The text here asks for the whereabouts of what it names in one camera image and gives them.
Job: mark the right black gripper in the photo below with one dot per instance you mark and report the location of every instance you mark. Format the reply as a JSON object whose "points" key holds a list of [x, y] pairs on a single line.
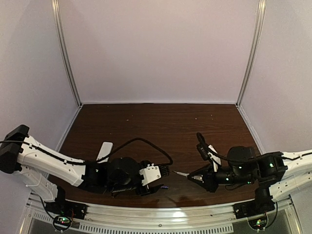
{"points": [[207, 179]]}

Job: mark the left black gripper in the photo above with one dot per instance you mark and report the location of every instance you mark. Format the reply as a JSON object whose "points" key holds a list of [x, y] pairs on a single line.
{"points": [[145, 190]]}

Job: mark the clear handle screwdriver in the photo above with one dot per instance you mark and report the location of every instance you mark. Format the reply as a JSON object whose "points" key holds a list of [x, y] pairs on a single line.
{"points": [[181, 173]]}

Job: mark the white remote control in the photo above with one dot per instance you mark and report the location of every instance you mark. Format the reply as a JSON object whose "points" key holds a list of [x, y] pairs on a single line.
{"points": [[104, 152]]}

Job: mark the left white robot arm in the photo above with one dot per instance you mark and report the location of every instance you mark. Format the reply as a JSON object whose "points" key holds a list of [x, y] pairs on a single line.
{"points": [[22, 155]]}

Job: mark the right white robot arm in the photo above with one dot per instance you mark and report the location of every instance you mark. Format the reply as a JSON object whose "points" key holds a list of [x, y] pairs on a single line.
{"points": [[277, 173]]}

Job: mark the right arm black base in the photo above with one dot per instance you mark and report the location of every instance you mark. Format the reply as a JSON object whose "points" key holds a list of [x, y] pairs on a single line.
{"points": [[253, 206]]}

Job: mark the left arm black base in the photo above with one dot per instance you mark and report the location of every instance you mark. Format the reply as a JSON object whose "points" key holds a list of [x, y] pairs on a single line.
{"points": [[61, 206]]}

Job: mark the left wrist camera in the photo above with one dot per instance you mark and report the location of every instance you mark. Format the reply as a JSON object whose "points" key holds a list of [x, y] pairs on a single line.
{"points": [[152, 173]]}

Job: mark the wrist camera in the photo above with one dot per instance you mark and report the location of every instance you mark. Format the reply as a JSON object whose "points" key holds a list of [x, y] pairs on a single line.
{"points": [[152, 173], [207, 155]]}

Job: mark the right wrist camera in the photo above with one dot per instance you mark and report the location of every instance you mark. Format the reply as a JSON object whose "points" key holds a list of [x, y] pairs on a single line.
{"points": [[207, 155]]}

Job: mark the front aluminium rail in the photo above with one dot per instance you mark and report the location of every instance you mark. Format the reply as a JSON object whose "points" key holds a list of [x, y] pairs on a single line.
{"points": [[215, 219]]}

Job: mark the right aluminium corner post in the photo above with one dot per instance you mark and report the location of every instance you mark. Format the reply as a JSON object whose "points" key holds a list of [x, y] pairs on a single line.
{"points": [[258, 27]]}

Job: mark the aluminium corner post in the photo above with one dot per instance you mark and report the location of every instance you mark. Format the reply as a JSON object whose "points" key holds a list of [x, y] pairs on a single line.
{"points": [[258, 27], [64, 52]]}

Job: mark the left aluminium corner post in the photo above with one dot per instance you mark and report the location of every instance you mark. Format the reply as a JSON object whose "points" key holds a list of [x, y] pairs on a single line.
{"points": [[64, 52]]}

